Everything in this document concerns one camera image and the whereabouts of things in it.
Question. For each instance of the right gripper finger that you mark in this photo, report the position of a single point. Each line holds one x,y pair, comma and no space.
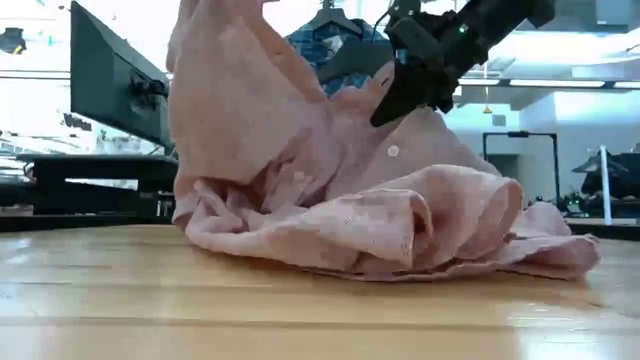
405,95

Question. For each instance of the blue plaid shirt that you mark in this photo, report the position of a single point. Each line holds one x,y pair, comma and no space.
310,50

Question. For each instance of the pink shirt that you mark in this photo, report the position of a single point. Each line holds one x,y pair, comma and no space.
300,175

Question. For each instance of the yellow hanging cone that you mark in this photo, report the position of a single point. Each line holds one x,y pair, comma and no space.
487,108

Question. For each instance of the ceiling light strip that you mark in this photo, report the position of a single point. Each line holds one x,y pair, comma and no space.
555,81

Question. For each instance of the white pole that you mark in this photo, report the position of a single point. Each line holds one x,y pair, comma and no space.
605,185

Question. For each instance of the black computer monitor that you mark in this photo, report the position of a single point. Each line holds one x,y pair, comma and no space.
115,75

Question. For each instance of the grey wall box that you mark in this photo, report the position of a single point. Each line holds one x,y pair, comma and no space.
498,119

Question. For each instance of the black frame stand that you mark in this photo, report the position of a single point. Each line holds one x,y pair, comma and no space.
520,133

